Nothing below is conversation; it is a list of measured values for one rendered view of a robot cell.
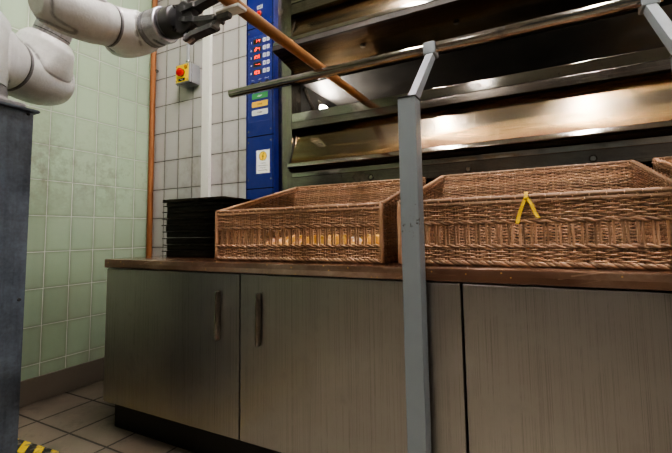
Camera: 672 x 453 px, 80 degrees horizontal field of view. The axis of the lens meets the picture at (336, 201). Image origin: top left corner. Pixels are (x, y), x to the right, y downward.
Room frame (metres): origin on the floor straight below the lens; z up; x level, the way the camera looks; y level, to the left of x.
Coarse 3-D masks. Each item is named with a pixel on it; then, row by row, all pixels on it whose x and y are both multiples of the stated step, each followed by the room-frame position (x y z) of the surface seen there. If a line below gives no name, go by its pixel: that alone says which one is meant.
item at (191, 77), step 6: (180, 66) 1.92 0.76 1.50; (192, 66) 1.91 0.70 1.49; (198, 66) 1.94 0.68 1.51; (186, 72) 1.90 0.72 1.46; (192, 72) 1.91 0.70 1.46; (198, 72) 1.94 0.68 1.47; (180, 78) 1.92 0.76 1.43; (186, 78) 1.90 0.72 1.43; (192, 78) 1.91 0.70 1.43; (198, 78) 1.94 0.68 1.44; (180, 84) 1.93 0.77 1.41; (186, 84) 1.94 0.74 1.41; (192, 84) 1.94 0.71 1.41; (198, 84) 1.95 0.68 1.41
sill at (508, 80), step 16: (656, 48) 1.12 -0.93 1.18; (576, 64) 1.21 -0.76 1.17; (592, 64) 1.19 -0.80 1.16; (608, 64) 1.17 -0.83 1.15; (624, 64) 1.15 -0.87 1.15; (480, 80) 1.34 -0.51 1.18; (496, 80) 1.32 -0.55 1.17; (512, 80) 1.29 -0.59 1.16; (528, 80) 1.27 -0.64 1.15; (400, 96) 1.47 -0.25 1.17; (432, 96) 1.42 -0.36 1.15; (304, 112) 1.67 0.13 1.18; (320, 112) 1.63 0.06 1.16; (336, 112) 1.60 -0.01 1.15; (352, 112) 1.57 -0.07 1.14
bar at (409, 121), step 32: (640, 0) 0.83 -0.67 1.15; (480, 32) 0.98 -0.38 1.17; (512, 32) 0.95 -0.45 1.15; (352, 64) 1.15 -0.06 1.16; (384, 64) 1.13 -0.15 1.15; (416, 96) 0.84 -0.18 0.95; (416, 128) 0.84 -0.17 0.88; (416, 160) 0.84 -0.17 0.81; (416, 192) 0.84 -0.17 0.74; (416, 224) 0.84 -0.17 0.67; (416, 256) 0.84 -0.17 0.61; (416, 288) 0.84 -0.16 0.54; (416, 320) 0.84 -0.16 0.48; (416, 352) 0.84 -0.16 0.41; (416, 384) 0.84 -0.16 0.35; (416, 416) 0.84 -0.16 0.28; (416, 448) 0.85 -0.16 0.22
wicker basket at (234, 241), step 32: (288, 192) 1.58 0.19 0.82; (320, 192) 1.59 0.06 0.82; (352, 192) 1.53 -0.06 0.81; (384, 192) 1.46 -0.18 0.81; (224, 224) 1.22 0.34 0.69; (256, 224) 1.17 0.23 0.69; (288, 224) 1.12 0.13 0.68; (320, 224) 1.07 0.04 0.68; (352, 224) 1.03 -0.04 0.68; (384, 224) 1.02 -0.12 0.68; (224, 256) 1.22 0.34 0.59; (256, 256) 1.17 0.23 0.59; (288, 256) 1.12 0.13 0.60; (320, 256) 1.07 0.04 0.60; (352, 256) 1.04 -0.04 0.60; (384, 256) 1.02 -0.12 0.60
